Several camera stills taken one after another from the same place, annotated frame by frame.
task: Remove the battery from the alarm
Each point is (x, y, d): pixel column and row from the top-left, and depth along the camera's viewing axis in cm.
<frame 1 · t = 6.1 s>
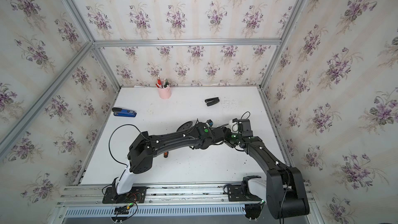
left hand: (193, 136, 84), fingers open
right hand: (219, 136, 86), fingers open
black stapler: (212, 101, 111), point 3 cm above the table
pink pen holder cup: (165, 93, 111), point 7 cm above the table
pens in pink cup: (163, 84, 111), point 11 cm above the table
blue stapler: (118, 111, 104), point 3 cm above the table

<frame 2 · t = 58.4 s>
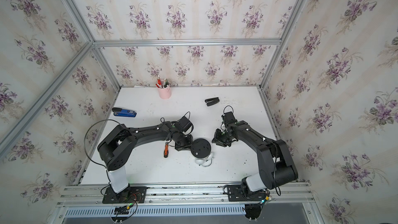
left hand: (194, 150, 86), fingers closed
right hand: (214, 141, 87), fingers open
the named things where they were.

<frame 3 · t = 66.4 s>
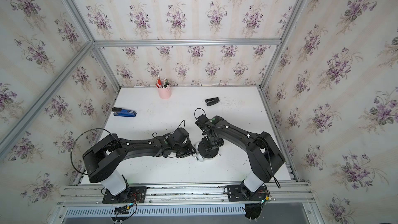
left hand: (198, 154, 84), fingers closed
right hand: (213, 147, 84), fingers open
the named things where they were.

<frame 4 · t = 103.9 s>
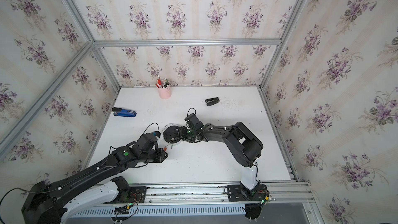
left hand: (169, 157, 78), fingers closed
right hand: (178, 139, 89), fingers open
the named things where they were.

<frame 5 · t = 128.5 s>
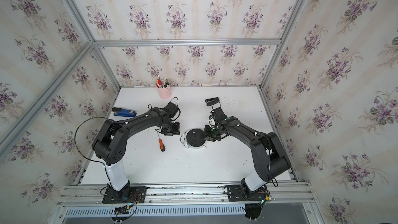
left hand: (179, 134, 91), fingers open
right hand: (203, 137, 87), fingers closed
orange handled screwdriver: (161, 145, 90), point 2 cm above the table
the other named things where they were.

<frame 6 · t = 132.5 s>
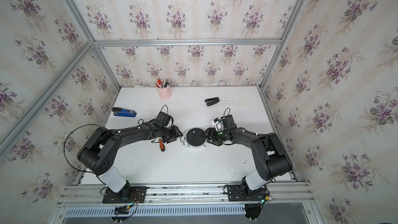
left hand: (182, 137, 90), fingers open
right hand: (205, 139, 88), fingers open
the named things where they were.

